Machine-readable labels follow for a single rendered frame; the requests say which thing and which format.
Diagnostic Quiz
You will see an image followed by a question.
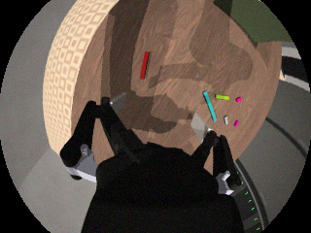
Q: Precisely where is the lime green rod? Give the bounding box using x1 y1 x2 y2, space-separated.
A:
215 94 229 100

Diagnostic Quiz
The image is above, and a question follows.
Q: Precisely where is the red rod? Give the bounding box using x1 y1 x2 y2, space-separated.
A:
140 51 150 79

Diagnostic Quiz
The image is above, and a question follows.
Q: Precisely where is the turquoise rod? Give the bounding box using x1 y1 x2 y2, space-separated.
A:
202 90 217 122

